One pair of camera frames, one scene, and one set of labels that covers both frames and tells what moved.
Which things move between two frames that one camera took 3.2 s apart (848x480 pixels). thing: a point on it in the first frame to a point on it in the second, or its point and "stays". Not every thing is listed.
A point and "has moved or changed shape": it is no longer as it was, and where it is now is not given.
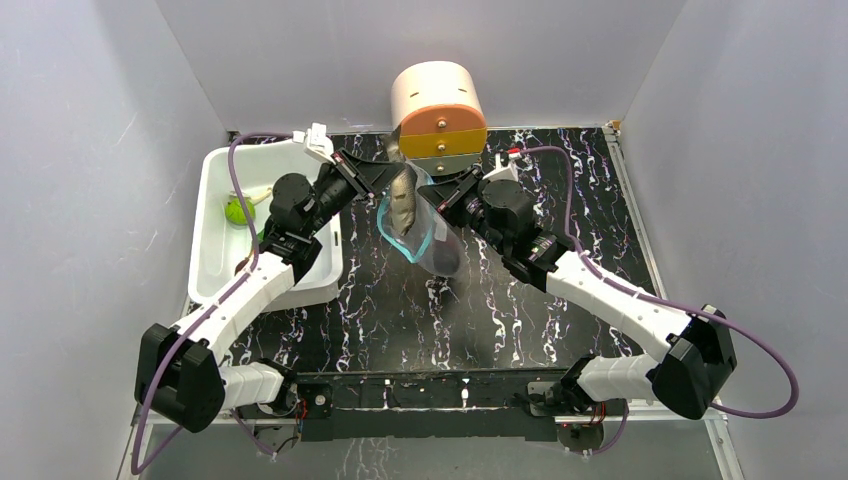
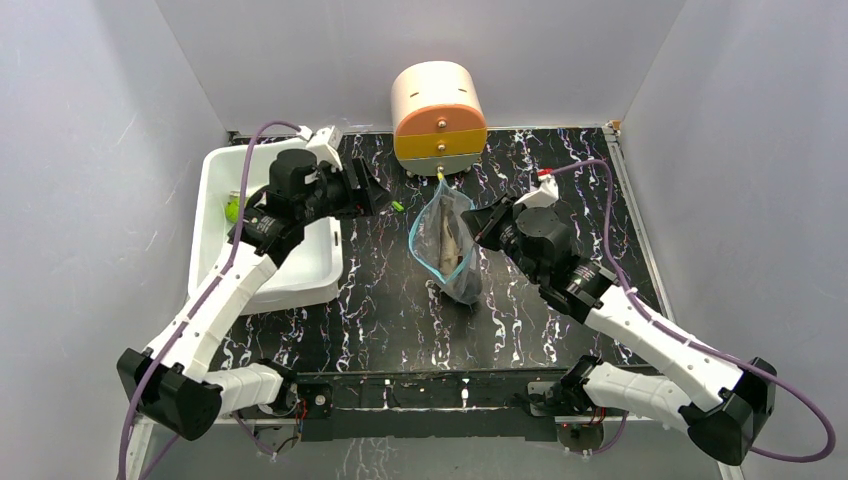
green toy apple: [234, 212] stays
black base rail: [511, 403] stays
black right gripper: [452, 199] to [495, 221]
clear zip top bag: [412, 224] has moved or changed shape
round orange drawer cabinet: [439, 113] stays
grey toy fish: [404, 185] to [450, 248]
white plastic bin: [217, 245] stays
